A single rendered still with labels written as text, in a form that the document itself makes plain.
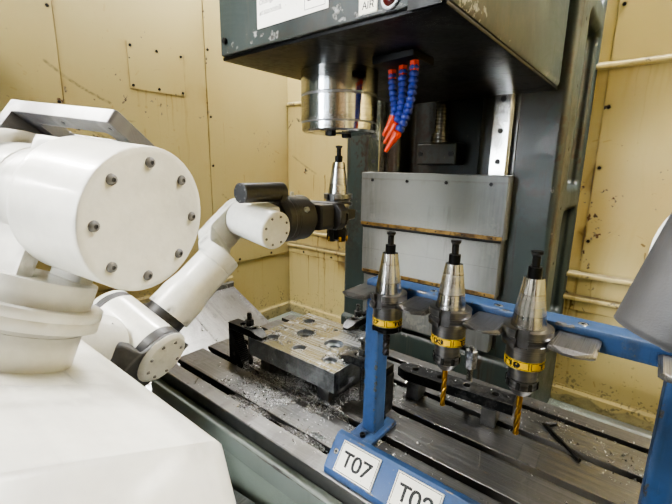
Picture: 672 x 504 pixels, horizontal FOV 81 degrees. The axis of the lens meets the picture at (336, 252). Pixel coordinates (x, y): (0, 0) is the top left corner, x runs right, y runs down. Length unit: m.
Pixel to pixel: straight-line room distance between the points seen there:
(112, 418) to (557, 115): 1.13
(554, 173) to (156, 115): 1.40
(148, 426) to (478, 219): 1.07
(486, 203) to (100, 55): 1.36
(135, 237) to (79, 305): 0.05
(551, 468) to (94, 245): 0.84
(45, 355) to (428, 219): 1.11
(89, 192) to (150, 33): 1.65
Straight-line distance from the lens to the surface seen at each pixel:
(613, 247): 1.53
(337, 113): 0.80
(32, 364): 0.23
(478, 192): 1.17
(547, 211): 1.18
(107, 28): 1.75
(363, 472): 0.75
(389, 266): 0.65
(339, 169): 0.86
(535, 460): 0.91
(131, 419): 0.19
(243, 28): 0.80
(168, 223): 0.21
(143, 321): 0.61
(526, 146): 1.19
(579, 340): 0.61
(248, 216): 0.67
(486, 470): 0.85
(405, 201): 1.27
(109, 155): 0.18
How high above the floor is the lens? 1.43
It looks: 12 degrees down
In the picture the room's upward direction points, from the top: 1 degrees clockwise
